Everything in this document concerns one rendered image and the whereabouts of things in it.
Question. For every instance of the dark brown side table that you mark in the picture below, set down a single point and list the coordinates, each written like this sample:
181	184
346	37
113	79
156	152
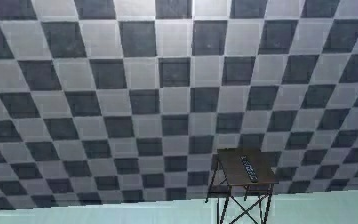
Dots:
233	168

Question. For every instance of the black remote control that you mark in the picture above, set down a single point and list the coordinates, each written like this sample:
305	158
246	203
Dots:
249	168

